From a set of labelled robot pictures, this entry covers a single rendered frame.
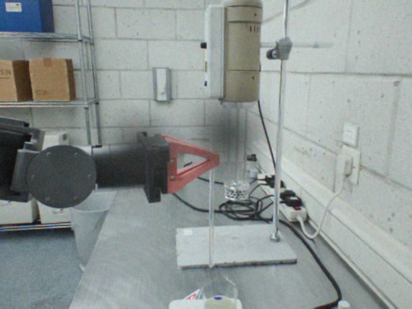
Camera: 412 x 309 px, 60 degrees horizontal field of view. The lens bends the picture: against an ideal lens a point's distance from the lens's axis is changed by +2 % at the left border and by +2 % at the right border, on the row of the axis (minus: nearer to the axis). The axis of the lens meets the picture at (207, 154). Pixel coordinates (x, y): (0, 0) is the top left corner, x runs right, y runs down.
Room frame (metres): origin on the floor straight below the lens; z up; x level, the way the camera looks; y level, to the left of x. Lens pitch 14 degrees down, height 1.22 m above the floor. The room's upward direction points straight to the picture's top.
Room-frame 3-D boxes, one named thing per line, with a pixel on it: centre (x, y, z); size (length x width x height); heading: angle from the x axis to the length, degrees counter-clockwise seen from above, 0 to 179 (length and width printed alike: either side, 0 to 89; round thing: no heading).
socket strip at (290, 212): (1.21, -0.26, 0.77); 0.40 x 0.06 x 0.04; 7
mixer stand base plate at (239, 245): (0.87, -0.07, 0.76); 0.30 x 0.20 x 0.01; 97
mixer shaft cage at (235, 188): (0.87, -0.08, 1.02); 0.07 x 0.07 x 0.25
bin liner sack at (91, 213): (2.03, 0.67, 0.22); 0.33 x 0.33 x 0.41
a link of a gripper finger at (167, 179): (0.44, 0.03, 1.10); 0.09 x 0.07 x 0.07; 107
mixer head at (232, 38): (0.87, -0.06, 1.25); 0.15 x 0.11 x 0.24; 97
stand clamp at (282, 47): (0.92, -0.18, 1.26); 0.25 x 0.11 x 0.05; 97
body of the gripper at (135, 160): (0.41, 0.10, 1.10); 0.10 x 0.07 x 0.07; 17
